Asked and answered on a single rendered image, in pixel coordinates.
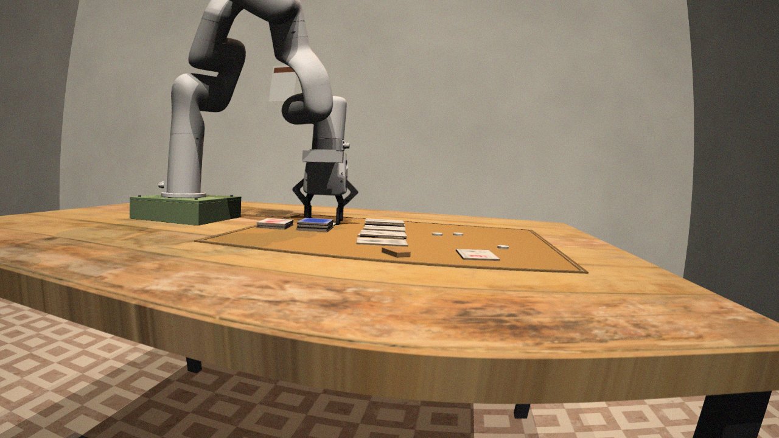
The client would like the blue card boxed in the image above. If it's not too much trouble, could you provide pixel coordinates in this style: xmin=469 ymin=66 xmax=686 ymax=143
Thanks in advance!
xmin=297 ymin=218 xmax=333 ymax=225

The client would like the white rules card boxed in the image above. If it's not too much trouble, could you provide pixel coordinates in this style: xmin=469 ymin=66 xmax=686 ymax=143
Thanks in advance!
xmin=456 ymin=249 xmax=500 ymax=261

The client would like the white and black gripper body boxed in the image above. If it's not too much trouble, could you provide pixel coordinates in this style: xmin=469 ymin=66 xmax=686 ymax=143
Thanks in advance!
xmin=303 ymin=153 xmax=348 ymax=196

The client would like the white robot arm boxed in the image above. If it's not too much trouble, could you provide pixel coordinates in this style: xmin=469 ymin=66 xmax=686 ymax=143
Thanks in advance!
xmin=158 ymin=0 xmax=350 ymax=198

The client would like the tan flat mat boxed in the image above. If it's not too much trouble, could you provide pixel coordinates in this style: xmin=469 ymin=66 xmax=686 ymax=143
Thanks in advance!
xmin=194 ymin=225 xmax=588 ymax=273

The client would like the brown square mat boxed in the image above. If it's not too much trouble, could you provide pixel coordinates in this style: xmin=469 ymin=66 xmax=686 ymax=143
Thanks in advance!
xmin=194 ymin=215 xmax=588 ymax=274

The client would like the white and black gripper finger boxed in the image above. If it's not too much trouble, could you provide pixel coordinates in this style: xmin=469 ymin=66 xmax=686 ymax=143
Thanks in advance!
xmin=292 ymin=179 xmax=314 ymax=218
xmin=335 ymin=180 xmax=358 ymax=225

